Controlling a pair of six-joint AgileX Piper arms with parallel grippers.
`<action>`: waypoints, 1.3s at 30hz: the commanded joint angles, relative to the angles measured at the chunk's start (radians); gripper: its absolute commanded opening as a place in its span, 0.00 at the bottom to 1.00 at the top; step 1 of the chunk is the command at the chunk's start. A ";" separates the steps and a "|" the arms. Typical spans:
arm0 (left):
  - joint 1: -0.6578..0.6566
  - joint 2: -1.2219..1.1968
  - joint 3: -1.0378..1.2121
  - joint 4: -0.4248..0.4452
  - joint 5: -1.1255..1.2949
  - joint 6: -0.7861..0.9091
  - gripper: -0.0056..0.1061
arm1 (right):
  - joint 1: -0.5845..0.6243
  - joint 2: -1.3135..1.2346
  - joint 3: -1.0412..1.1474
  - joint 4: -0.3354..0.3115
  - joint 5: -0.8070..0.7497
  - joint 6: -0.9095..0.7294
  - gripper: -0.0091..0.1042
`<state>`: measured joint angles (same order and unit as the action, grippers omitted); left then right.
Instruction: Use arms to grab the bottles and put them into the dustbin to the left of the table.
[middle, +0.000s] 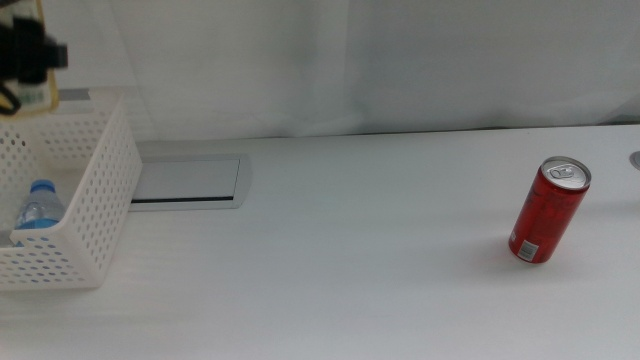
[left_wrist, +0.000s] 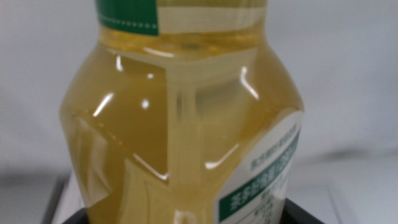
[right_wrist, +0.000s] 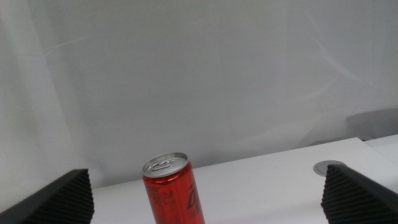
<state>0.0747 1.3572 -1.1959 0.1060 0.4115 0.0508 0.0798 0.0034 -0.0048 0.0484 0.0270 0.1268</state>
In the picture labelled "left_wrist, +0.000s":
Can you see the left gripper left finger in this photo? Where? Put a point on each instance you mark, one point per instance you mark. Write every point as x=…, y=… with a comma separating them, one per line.
x=81, y=217

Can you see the yellow juice bottle white cap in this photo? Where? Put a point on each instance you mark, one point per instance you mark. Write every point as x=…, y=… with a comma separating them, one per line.
x=186, y=124

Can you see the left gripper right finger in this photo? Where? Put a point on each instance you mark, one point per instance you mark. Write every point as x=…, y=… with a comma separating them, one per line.
x=295, y=216

